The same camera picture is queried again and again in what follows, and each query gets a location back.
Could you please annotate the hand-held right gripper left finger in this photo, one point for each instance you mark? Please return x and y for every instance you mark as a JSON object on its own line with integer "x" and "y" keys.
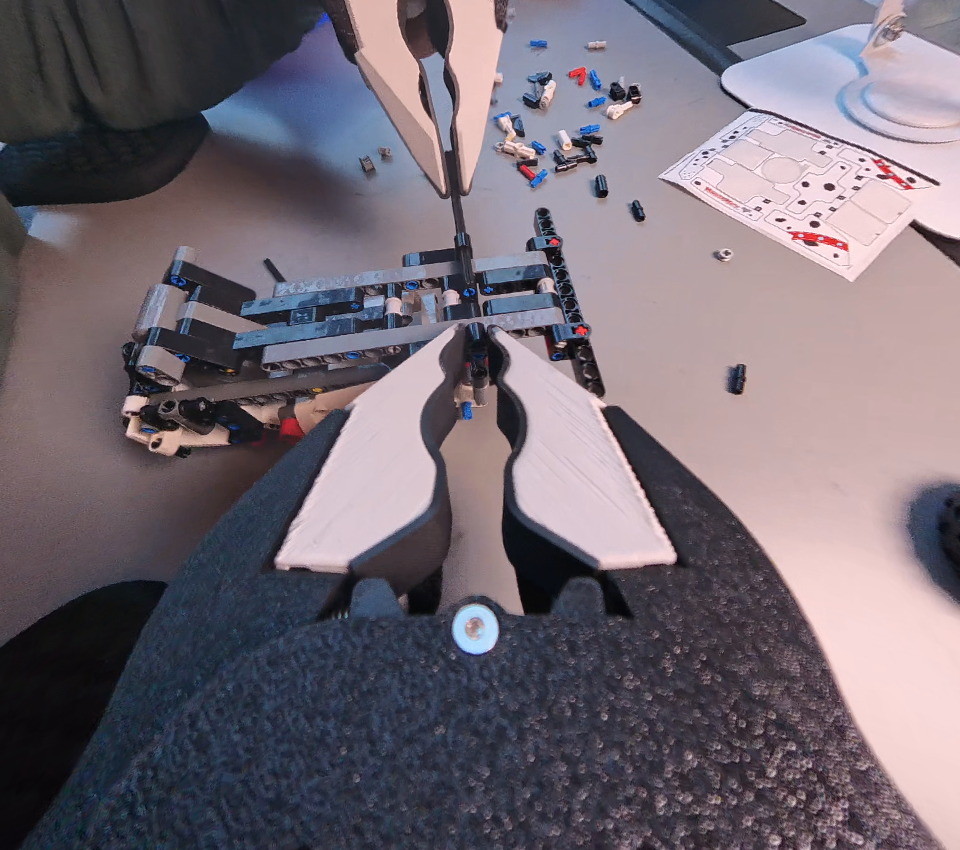
{"x": 368, "y": 490}

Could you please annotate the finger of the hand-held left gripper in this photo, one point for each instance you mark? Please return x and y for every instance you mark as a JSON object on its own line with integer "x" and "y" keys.
{"x": 477, "y": 26}
{"x": 383, "y": 26}

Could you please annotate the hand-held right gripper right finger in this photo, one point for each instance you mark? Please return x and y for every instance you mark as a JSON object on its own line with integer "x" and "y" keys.
{"x": 593, "y": 483}

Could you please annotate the toy vehicle chassis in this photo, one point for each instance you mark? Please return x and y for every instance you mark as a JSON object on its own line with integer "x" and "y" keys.
{"x": 300, "y": 311}

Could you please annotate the long black axle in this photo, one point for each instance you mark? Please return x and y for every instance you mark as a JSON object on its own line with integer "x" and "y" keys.
{"x": 459, "y": 251}

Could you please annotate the grey desk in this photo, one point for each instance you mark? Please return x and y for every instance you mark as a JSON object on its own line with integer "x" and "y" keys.
{"x": 750, "y": 460}

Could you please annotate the black desk mat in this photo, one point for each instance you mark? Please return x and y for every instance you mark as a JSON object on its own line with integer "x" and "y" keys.
{"x": 705, "y": 18}

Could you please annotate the pile of small building parts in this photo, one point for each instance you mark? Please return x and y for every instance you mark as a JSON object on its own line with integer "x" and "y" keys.
{"x": 540, "y": 81}

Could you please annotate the small black pin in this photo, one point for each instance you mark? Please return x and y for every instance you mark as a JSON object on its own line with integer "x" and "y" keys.
{"x": 738, "y": 378}

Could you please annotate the white flat board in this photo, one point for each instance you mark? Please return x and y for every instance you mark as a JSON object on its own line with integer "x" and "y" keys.
{"x": 795, "y": 78}

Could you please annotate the white sticker sheet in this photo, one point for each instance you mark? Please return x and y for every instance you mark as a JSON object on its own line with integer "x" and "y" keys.
{"x": 780, "y": 176}

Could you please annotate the black toy tire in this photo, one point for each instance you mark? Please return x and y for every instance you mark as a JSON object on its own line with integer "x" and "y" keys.
{"x": 942, "y": 535}

